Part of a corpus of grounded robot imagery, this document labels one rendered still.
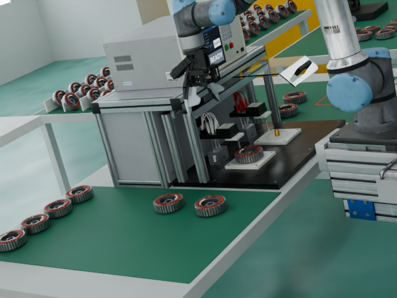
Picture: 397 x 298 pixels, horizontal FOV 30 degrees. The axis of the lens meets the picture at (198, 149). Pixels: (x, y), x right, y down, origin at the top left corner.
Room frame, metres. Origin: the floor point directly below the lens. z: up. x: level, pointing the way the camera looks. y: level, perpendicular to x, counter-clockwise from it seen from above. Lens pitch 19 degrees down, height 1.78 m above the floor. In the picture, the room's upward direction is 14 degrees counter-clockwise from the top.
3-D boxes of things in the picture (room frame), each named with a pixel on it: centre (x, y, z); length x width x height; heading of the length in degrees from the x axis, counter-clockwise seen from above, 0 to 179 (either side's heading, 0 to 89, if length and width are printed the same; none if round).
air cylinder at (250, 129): (3.00, -0.22, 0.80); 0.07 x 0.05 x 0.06; 143
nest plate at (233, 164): (2.72, -0.19, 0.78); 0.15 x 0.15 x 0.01; 53
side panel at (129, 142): (2.80, 0.26, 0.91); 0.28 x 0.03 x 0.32; 53
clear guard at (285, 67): (2.97, -0.36, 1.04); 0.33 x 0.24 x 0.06; 53
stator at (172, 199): (2.51, 0.15, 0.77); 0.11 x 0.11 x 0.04
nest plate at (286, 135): (2.92, -0.33, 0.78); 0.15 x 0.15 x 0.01; 53
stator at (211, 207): (2.39, 0.01, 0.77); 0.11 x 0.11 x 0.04
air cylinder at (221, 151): (2.81, -0.07, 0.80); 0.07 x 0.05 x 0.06; 143
